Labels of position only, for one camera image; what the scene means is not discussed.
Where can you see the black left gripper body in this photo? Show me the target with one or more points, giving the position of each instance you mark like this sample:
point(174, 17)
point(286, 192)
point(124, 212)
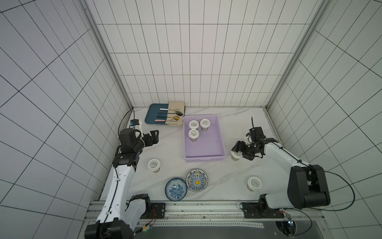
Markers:
point(146, 140)

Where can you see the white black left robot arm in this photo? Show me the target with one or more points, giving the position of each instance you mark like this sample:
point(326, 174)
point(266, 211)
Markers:
point(120, 215)

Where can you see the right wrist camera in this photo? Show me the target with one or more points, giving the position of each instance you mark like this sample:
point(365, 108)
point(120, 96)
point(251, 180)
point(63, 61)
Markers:
point(256, 134)

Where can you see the dark teal plastic tray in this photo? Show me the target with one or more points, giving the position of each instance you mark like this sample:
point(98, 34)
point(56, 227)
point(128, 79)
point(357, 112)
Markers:
point(153, 110)

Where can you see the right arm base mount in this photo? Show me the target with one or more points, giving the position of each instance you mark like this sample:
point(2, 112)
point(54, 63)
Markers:
point(254, 211)

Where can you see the black spoon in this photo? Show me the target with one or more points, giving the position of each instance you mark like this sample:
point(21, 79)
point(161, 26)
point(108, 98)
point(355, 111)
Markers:
point(169, 113)

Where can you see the yellow blue patterned plate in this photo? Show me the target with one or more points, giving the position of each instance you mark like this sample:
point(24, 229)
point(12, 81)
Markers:
point(197, 180)

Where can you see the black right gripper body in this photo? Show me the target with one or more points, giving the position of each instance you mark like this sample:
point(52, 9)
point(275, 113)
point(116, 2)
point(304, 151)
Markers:
point(244, 148)

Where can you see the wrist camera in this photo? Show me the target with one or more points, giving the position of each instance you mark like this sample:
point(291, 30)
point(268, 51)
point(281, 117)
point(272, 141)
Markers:
point(136, 125)
point(256, 134)

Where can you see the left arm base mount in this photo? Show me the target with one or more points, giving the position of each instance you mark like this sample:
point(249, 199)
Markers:
point(155, 211)

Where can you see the white handled spoon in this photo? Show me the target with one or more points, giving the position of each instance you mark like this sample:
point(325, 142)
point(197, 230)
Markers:
point(171, 110)

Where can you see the blue patterned bowl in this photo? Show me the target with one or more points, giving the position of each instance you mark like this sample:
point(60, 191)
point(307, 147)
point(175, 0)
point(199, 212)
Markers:
point(176, 189)

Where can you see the green handled gold spoon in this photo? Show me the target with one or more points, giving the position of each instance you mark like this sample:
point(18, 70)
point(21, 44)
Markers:
point(176, 118)

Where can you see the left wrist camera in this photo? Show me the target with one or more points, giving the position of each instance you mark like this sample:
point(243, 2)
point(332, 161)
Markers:
point(136, 125)

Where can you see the beige folded cloth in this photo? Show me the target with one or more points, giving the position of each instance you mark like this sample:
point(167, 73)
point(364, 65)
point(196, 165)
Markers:
point(181, 107)

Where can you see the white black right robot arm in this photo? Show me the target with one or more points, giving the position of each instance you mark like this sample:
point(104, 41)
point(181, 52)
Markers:
point(307, 186)

